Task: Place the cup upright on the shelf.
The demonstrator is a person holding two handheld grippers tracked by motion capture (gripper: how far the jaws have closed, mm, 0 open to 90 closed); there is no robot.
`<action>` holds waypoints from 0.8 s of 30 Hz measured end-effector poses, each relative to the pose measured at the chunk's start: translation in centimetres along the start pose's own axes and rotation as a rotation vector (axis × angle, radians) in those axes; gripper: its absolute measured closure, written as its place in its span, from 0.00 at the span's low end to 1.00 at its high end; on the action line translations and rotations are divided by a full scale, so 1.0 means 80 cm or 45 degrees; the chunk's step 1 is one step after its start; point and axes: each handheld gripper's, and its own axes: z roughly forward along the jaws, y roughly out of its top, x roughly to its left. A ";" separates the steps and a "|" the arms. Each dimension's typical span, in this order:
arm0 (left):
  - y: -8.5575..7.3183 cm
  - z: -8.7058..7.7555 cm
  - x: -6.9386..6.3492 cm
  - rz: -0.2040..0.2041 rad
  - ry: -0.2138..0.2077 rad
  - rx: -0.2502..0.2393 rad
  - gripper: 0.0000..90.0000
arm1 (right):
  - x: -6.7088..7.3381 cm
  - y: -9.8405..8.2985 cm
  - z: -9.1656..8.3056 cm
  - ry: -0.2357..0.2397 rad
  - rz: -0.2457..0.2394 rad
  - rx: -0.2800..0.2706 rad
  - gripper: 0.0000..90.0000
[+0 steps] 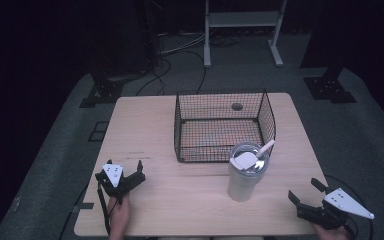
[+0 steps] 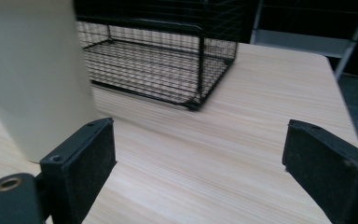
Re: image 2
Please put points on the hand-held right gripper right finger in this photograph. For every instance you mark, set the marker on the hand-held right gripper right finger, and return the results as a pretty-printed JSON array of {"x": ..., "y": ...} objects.
[{"x": 332, "y": 174}]

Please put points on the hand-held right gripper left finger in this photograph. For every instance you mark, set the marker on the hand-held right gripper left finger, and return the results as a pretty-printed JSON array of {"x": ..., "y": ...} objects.
[{"x": 80, "y": 165}]

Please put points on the cream cylindrical cup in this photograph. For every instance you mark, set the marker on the cream cylindrical cup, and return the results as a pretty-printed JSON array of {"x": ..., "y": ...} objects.
[{"x": 34, "y": 77}]

